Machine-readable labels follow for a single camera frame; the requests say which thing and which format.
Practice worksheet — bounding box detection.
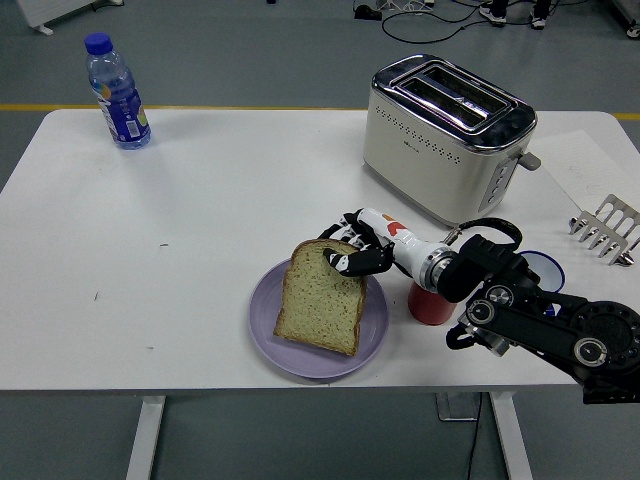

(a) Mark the white table leg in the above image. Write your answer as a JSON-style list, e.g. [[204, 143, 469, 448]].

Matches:
[[124, 394, 168, 480], [488, 392, 534, 480]]

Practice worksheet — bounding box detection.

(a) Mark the black floor cable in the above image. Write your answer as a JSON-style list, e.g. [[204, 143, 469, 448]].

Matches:
[[381, 0, 482, 45]]

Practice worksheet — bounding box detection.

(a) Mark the blue mug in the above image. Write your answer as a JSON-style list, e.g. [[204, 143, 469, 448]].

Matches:
[[518, 249, 566, 317]]

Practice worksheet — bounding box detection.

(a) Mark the purple plate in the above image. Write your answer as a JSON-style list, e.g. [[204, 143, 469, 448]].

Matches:
[[248, 258, 391, 380]]

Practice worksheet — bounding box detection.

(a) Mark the thin black cable under table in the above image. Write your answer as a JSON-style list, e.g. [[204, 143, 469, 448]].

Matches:
[[466, 394, 484, 480]]

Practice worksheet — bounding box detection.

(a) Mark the brown bread slice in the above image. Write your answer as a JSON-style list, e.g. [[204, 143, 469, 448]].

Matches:
[[272, 239, 368, 358]]

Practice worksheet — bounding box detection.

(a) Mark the black table control panel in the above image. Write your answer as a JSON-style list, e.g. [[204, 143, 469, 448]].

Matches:
[[582, 389, 640, 405]]

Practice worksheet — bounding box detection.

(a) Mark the white paper sheet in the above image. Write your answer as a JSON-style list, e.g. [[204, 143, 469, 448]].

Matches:
[[532, 129, 640, 214]]

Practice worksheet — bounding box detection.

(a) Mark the blue-capped plastic water bottle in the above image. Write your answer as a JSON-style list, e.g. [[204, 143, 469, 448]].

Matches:
[[83, 32, 153, 151]]

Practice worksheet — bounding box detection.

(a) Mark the red mug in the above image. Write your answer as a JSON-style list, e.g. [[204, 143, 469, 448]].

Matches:
[[407, 278, 459, 327]]

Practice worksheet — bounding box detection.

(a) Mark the person's foot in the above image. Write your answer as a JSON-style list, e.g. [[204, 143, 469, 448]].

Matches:
[[530, 0, 554, 29], [478, 0, 508, 28]]

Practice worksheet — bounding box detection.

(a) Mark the clear plastic bracket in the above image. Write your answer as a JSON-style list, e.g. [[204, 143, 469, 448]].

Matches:
[[433, 392, 482, 422]]

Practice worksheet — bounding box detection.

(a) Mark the white equipment base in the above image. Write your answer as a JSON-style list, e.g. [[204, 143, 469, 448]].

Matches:
[[607, 0, 640, 39]]

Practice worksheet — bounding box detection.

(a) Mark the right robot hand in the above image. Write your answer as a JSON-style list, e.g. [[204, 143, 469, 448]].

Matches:
[[315, 206, 445, 287]]

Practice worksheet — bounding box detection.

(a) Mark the cream and chrome toaster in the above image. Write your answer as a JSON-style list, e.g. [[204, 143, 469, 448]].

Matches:
[[362, 53, 539, 231]]

